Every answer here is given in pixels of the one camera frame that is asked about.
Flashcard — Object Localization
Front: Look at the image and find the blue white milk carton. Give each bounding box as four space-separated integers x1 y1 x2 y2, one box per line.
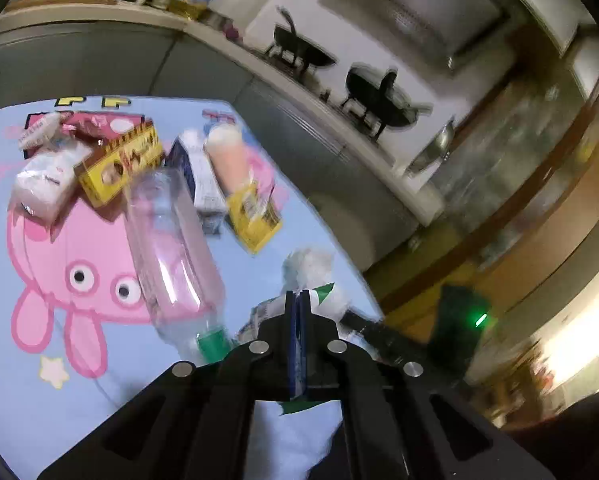
166 130 227 236

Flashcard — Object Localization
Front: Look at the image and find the clear plastic bottle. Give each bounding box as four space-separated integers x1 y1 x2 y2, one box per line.
124 167 232 366

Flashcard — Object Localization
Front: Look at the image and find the person's dark clothing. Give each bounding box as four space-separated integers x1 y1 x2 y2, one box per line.
499 385 599 480

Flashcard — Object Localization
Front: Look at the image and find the grey kitchen counter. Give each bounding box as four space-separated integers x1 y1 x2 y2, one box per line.
0 2 447 281

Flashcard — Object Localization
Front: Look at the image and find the red white snack packet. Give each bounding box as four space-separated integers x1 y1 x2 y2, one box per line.
16 112 75 151

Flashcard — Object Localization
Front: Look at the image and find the crumpled white tissue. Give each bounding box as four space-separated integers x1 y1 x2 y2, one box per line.
282 247 353 321

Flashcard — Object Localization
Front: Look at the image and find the wooden framed glass door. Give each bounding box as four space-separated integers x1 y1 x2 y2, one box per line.
369 60 599 361

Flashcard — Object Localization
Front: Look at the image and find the black frying pan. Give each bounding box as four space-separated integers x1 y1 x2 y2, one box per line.
264 7 337 78

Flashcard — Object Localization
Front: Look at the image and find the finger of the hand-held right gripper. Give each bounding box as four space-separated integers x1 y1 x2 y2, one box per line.
342 310 435 367

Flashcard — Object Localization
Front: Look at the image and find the yellow printed packet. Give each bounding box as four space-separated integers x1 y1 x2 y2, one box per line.
226 182 283 255

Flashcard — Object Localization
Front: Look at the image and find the black wok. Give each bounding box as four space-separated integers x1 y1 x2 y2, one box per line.
342 65 433 138

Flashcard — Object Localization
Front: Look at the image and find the steel range hood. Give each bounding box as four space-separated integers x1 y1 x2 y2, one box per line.
319 0 510 66

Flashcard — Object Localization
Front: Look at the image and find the yellow brown cardboard box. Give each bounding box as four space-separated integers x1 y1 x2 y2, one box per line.
74 119 165 209

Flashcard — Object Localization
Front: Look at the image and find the green white plastic wrapper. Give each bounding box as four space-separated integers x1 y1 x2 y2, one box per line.
236 282 353 417

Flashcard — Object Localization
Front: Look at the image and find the cartoon pig printed tablecloth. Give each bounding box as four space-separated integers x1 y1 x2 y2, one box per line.
0 95 385 480

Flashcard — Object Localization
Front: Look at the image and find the white tissue pack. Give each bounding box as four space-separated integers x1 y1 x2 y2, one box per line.
6 140 92 226

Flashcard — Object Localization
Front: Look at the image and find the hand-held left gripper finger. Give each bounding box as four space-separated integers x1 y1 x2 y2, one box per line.
38 290 301 480
299 290 556 480

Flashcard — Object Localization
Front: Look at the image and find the steel pot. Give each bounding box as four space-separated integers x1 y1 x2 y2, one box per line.
407 120 455 176

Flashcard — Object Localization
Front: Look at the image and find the pink paper cup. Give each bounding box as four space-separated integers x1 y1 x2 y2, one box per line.
204 124 255 196

